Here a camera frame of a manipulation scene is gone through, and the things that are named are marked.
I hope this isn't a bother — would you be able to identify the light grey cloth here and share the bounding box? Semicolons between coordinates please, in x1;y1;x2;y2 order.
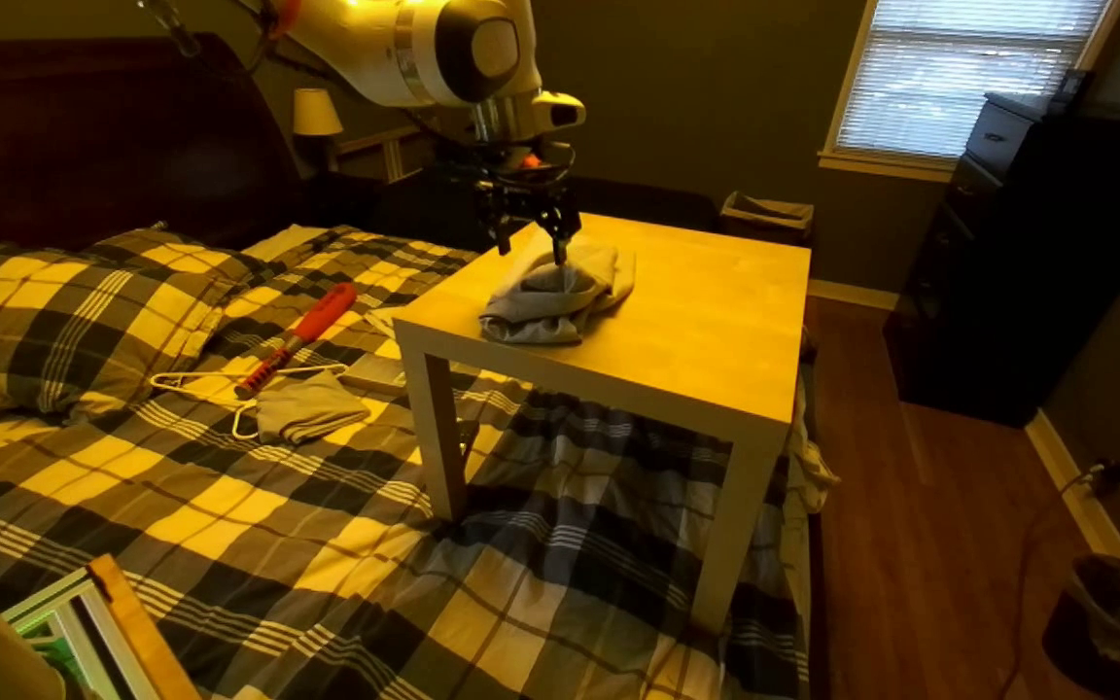
475;243;637;349

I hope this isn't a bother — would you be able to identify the plaid pillow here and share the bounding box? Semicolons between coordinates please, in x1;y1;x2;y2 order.
0;221;260;420

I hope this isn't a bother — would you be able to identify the small white table lamp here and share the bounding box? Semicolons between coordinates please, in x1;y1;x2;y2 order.
288;86;349;178

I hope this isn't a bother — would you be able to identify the red handled tool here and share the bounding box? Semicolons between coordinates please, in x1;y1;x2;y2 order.
234;282;365;403

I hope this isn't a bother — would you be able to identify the black trash bin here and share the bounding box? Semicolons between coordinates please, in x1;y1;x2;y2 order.
1039;551;1120;700

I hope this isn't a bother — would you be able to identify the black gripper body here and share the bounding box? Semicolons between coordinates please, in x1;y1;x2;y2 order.
470;136;589;226

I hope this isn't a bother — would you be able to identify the black dresser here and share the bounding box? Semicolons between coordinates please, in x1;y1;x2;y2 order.
881;90;1120;431

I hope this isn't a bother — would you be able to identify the dark low couch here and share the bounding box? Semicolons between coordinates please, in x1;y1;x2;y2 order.
580;167;730;236

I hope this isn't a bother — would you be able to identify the bright window with white frame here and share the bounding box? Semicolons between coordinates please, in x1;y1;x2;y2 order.
818;0;1120;186

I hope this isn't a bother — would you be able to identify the dark wooden headboard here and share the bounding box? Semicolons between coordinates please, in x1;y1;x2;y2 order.
0;34;318;253

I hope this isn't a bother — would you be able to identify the plaid yellow black blanket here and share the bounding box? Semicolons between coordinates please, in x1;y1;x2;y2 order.
0;221;818;700

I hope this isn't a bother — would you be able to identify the grey face mask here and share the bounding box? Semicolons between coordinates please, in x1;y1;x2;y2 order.
226;365;376;453

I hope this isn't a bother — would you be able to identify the light wooden square table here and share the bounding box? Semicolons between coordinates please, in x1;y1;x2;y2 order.
388;205;818;641

